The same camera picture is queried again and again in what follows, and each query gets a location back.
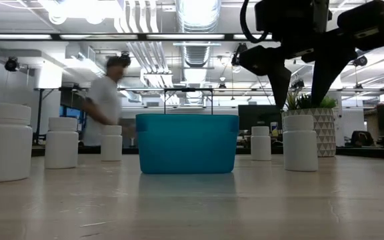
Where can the teal plastic basket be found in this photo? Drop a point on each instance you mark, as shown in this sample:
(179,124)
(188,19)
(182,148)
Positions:
(187,146)

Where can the white triangle-patterned plant pot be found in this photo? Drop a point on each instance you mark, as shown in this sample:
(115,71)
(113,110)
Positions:
(325,133)

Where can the green succulent plant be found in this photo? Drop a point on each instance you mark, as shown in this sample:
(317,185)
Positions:
(298,101)

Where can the black ceiling spotlight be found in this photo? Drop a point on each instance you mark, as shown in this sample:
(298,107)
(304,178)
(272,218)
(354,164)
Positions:
(125,56)
(236,55)
(298,84)
(360,61)
(12,64)

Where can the person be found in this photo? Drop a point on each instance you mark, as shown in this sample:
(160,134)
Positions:
(103,96)

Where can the black overhead light bar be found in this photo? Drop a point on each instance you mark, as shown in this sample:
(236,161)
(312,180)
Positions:
(142,36)

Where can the white pill bottle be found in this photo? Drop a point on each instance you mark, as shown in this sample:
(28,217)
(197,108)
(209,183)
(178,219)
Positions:
(300,150)
(5,150)
(61,146)
(111,146)
(260,146)

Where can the silver ventilation duct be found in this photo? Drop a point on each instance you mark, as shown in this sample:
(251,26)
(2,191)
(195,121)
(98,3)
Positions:
(197,20)

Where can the yellow and blue can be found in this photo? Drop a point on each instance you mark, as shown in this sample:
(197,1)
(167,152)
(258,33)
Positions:
(274,129)

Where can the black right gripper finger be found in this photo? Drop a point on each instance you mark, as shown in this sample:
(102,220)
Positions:
(365,26)
(265,61)

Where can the black office chair back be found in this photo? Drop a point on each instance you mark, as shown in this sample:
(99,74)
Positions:
(362,138)

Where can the black rig stand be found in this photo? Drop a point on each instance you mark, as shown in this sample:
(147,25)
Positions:
(39,113)

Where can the blue lit screen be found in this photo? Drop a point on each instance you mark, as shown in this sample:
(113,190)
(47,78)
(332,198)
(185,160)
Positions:
(73,113)

